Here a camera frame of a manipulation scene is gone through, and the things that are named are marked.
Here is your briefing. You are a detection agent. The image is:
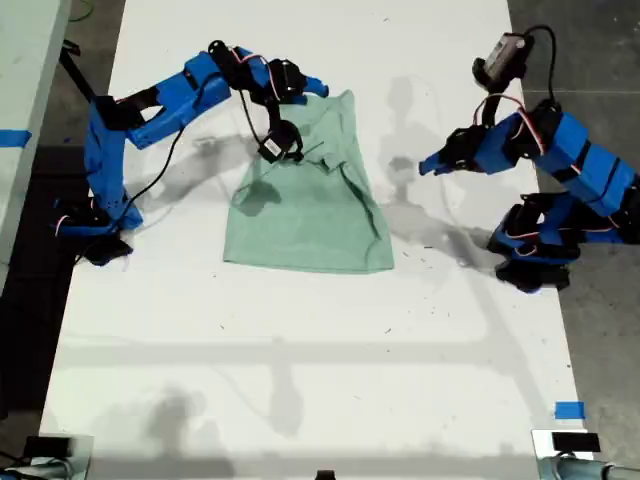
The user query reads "pale side table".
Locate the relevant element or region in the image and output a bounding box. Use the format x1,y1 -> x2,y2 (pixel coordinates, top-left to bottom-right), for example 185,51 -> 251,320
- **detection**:
0,0 -> 72,291

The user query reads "black camera box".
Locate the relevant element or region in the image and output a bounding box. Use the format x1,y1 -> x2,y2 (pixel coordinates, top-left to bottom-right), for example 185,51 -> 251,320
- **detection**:
472,32 -> 534,92
257,119 -> 304,164

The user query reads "blue tape strip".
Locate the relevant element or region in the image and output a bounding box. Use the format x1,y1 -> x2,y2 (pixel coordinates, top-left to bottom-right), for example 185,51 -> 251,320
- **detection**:
554,401 -> 586,421
0,128 -> 33,147

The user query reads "pale green T-shirt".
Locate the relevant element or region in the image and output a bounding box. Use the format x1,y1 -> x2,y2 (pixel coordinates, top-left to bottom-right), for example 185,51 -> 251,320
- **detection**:
221,89 -> 396,275

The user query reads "black camera cable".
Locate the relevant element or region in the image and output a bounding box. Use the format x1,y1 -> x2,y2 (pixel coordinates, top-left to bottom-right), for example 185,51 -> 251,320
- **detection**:
524,24 -> 559,107
74,87 -> 265,266

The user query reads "black stand leg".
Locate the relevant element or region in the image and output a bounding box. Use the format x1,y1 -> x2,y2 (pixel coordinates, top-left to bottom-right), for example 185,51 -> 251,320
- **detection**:
58,40 -> 107,119

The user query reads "thin green cable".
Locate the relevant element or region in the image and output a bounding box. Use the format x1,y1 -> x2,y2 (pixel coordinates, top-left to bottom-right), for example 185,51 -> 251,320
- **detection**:
69,0 -> 97,22

